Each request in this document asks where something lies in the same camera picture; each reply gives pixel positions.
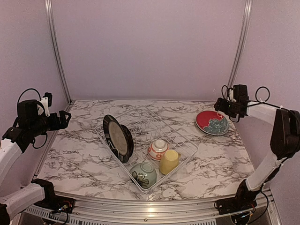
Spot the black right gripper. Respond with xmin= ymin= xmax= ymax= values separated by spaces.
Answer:
xmin=213 ymin=97 xmax=239 ymax=118

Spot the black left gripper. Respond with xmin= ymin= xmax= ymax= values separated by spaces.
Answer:
xmin=29 ymin=110 xmax=71 ymax=137

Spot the red plate with teal flower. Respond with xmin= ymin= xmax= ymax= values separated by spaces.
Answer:
xmin=195 ymin=110 xmax=229 ymax=127

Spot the small dark red flower plate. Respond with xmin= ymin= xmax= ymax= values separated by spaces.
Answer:
xmin=121 ymin=125 xmax=134 ymax=163

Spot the pale green flower plate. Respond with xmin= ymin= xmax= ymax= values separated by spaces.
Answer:
xmin=195 ymin=122 xmax=230 ymax=136

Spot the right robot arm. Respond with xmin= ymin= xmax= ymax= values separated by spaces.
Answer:
xmin=214 ymin=84 xmax=300 ymax=210

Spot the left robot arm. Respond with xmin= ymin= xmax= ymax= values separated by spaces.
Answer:
xmin=0 ymin=97 xmax=71 ymax=225

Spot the large black rimmed cream plate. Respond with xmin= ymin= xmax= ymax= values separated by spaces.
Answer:
xmin=103 ymin=114 xmax=127 ymax=156

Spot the yellow mug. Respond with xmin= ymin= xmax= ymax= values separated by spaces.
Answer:
xmin=159 ymin=150 xmax=181 ymax=175

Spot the white bowl with red pattern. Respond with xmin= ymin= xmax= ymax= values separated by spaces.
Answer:
xmin=147 ymin=139 xmax=169 ymax=161

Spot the green bowl with flower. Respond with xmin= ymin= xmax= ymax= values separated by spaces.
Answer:
xmin=129 ymin=162 xmax=157 ymax=189

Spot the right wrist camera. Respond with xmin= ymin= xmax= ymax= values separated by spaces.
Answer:
xmin=227 ymin=87 xmax=236 ymax=102

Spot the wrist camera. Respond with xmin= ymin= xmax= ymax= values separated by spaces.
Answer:
xmin=227 ymin=87 xmax=236 ymax=102
xmin=38 ymin=92 xmax=53 ymax=117

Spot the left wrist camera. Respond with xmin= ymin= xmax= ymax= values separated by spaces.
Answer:
xmin=38 ymin=92 xmax=53 ymax=117

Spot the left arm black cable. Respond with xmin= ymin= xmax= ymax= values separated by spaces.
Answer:
xmin=14 ymin=88 xmax=47 ymax=149

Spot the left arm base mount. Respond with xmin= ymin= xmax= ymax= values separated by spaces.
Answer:
xmin=31 ymin=179 xmax=75 ymax=214

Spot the white wire dish rack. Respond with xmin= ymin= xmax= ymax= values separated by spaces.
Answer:
xmin=95 ymin=106 xmax=198 ymax=194

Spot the front aluminium rail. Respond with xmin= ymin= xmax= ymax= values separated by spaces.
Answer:
xmin=21 ymin=187 xmax=277 ymax=225

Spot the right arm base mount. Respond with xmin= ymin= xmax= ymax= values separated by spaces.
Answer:
xmin=214 ymin=180 xmax=260 ymax=215

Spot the right aluminium frame post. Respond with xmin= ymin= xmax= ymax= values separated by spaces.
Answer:
xmin=227 ymin=0 xmax=253 ymax=87

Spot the aluminium frame post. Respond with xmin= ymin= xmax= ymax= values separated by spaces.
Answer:
xmin=227 ymin=0 xmax=253 ymax=87
xmin=45 ymin=0 xmax=72 ymax=104

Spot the left aluminium frame post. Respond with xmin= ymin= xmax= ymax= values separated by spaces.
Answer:
xmin=45 ymin=0 xmax=72 ymax=104

